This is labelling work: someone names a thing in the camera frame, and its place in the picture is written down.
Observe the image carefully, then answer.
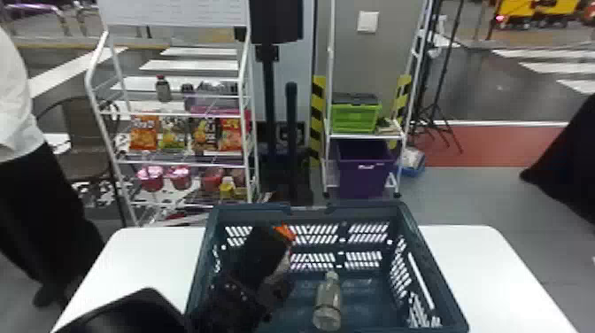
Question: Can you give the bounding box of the striped post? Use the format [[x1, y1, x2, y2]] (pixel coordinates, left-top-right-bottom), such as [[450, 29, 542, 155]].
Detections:
[[309, 74, 328, 162], [391, 74, 413, 124]]

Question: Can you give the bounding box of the green snack packet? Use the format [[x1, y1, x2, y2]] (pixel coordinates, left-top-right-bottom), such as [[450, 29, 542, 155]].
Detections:
[[159, 116, 189, 151]]

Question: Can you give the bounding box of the grey bottle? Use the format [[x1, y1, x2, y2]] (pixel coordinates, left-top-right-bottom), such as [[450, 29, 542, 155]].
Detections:
[[155, 74, 174, 104]]

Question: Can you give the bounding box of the orange snack packet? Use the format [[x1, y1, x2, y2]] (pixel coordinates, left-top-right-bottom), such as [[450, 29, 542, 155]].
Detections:
[[128, 114, 161, 151]]

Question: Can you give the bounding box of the red snack packet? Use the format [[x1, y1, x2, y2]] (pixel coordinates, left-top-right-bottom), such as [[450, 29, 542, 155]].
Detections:
[[218, 116, 245, 152]]

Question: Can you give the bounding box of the black tripod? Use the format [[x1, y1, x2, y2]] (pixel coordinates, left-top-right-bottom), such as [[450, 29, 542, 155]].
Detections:
[[413, 0, 467, 156]]

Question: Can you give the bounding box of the white wire rack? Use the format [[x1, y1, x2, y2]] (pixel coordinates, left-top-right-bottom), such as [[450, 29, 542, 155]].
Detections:
[[84, 27, 261, 228]]

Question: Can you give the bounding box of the black snack packet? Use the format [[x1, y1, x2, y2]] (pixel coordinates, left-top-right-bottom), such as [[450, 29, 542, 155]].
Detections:
[[190, 117, 220, 155]]

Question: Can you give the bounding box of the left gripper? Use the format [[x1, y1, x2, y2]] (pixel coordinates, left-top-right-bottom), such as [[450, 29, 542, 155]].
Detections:
[[241, 259, 296, 321]]

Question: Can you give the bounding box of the green crate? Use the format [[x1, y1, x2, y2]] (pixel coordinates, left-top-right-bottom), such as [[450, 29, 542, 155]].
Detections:
[[330, 92, 383, 135]]

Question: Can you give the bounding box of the purple crate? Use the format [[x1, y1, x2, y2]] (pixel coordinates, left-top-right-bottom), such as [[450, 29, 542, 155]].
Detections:
[[335, 138, 398, 200]]

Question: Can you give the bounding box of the white shelf trolley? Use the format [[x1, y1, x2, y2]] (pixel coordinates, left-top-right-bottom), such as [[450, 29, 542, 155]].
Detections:
[[321, 0, 437, 200]]

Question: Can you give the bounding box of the dark bottle with orange cap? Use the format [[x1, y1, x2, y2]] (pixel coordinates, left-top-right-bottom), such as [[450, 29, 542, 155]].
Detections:
[[241, 222, 298, 290]]

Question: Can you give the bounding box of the person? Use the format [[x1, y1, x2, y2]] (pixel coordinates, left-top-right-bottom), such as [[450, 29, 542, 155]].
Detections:
[[0, 27, 106, 309]]

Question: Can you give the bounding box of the yellow bottle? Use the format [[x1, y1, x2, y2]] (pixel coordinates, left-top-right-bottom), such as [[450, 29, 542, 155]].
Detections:
[[219, 175, 236, 201]]

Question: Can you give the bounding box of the clear bottle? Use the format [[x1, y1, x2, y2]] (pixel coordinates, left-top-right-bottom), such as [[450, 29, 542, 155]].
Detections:
[[312, 270, 344, 333]]

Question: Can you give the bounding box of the blue basket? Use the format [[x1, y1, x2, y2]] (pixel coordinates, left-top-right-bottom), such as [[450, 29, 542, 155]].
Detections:
[[184, 199, 470, 333]]

